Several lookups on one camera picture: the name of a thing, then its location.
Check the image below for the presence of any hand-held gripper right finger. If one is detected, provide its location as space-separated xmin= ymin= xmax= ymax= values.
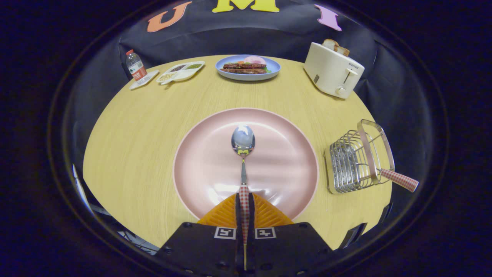
xmin=246 ymin=193 xmax=333 ymax=277

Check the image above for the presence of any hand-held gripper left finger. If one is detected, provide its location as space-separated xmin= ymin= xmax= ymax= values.
xmin=154 ymin=193 xmax=245 ymax=277

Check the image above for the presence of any steel spoon checkered red handle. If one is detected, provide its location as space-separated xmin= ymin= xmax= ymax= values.
xmin=231 ymin=125 xmax=256 ymax=270

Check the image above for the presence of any pink plate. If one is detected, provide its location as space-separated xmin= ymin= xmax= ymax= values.
xmin=173 ymin=107 xmax=319 ymax=220

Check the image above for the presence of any blue plate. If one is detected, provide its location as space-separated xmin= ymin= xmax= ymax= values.
xmin=215 ymin=55 xmax=281 ymax=81

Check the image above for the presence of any brown steak piece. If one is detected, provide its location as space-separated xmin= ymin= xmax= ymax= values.
xmin=225 ymin=68 xmax=268 ymax=75
xmin=223 ymin=63 xmax=266 ymax=70

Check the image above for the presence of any white divided grain dish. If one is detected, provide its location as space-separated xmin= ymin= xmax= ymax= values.
xmin=156 ymin=61 xmax=206 ymax=85

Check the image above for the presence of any small white rectangular tray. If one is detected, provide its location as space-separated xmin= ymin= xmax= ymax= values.
xmin=129 ymin=70 xmax=160 ymax=91

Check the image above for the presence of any cream white toaster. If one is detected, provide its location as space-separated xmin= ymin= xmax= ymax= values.
xmin=304 ymin=42 xmax=365 ymax=99

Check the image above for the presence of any clear plastic water bottle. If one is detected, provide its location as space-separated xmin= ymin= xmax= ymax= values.
xmin=126 ymin=49 xmax=148 ymax=82

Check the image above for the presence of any metal wire basket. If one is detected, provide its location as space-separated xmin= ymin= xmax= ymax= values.
xmin=324 ymin=119 xmax=396 ymax=194

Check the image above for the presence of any checkered red handle utensil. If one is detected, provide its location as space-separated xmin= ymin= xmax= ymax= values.
xmin=379 ymin=168 xmax=419 ymax=193

